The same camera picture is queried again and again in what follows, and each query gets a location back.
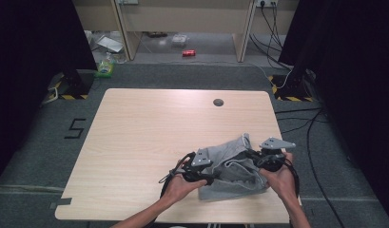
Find white cable loop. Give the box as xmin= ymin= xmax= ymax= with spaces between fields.
xmin=42 ymin=86 xmax=60 ymax=105

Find person's left hand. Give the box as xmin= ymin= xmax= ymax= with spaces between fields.
xmin=161 ymin=158 xmax=208 ymax=207

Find clear plastic container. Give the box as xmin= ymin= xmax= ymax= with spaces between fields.
xmin=170 ymin=33 xmax=190 ymax=48

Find black socket cables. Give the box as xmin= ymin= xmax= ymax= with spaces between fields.
xmin=248 ymin=2 xmax=293 ymax=71

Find white floor cable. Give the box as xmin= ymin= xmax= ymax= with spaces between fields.
xmin=245 ymin=61 xmax=293 ymax=90

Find black curtain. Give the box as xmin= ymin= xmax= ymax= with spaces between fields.
xmin=278 ymin=0 xmax=389 ymax=220
xmin=0 ymin=0 xmax=98 ymax=188

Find grey shorts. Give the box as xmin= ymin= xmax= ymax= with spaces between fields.
xmin=197 ymin=132 xmax=270 ymax=202

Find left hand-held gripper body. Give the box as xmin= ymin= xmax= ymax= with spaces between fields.
xmin=182 ymin=148 xmax=216 ymax=184

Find white wall socket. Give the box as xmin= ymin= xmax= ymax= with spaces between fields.
xmin=255 ymin=0 xmax=279 ymax=9

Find grey tape strip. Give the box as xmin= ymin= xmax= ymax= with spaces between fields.
xmin=49 ymin=198 xmax=73 ymax=210

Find black stand base striped tape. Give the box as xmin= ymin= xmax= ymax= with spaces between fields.
xmin=267 ymin=69 xmax=316 ymax=103
xmin=43 ymin=69 xmax=95 ymax=101

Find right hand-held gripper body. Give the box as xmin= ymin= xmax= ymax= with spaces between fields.
xmin=256 ymin=136 xmax=297 ymax=174

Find green packet on floor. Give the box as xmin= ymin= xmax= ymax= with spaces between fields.
xmin=93 ymin=51 xmax=116 ymax=79

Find white plastic sheet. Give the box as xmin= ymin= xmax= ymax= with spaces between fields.
xmin=84 ymin=29 xmax=126 ymax=55

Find black floor cables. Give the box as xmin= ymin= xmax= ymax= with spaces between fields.
xmin=274 ymin=106 xmax=346 ymax=228

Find person's right hand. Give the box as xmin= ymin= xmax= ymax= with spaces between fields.
xmin=258 ymin=152 xmax=299 ymax=201

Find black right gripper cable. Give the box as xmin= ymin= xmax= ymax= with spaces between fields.
xmin=283 ymin=157 xmax=301 ymax=200

